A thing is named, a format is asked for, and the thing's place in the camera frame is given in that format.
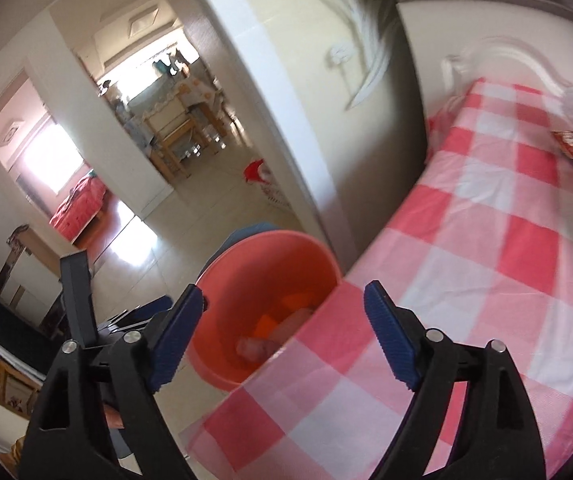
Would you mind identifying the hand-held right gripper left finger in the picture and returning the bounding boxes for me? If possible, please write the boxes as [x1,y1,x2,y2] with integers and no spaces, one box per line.
[19,284,210,480]

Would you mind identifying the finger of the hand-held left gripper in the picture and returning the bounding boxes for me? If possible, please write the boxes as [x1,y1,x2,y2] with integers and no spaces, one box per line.
[97,296,173,335]
[60,254,93,348]

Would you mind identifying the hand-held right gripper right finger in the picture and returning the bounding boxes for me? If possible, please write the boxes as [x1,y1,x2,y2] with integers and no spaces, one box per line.
[364,281,550,480]

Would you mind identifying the white tissue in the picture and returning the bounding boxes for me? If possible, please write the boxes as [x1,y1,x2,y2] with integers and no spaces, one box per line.
[236,337,278,361]

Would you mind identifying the orange wrapper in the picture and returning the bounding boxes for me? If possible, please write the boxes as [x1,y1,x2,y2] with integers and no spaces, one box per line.
[255,312,281,337]
[282,293,318,312]

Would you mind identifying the pink plastic bucket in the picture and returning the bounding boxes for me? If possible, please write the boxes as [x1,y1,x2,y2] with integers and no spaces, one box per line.
[185,230,343,393]

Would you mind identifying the red snack wrapper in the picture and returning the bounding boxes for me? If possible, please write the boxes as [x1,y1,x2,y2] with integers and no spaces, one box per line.
[549,130,573,160]

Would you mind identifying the wooden side cabinet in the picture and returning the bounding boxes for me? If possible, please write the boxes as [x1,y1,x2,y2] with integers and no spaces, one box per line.
[0,225,64,323]

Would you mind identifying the bed with red blanket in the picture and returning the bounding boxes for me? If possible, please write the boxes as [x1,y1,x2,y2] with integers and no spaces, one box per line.
[49,172,108,244]

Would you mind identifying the blue plastic stool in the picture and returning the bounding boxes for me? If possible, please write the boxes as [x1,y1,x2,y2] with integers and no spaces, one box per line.
[206,221,273,281]

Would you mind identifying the red white checkered tablecloth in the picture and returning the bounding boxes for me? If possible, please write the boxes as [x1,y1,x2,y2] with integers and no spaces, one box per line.
[181,77,573,480]

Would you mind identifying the wooden chair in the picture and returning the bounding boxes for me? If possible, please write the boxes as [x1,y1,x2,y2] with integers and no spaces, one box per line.
[145,105,198,181]

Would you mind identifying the white laundry basket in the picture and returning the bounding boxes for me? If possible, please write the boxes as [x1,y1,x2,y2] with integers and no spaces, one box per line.
[261,180,293,209]

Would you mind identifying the table with patterned cloth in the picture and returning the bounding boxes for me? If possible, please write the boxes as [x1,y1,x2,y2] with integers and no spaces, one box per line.
[176,77,240,148]

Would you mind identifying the hanging clothes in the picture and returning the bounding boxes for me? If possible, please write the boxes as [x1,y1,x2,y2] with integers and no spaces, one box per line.
[151,50,192,79]

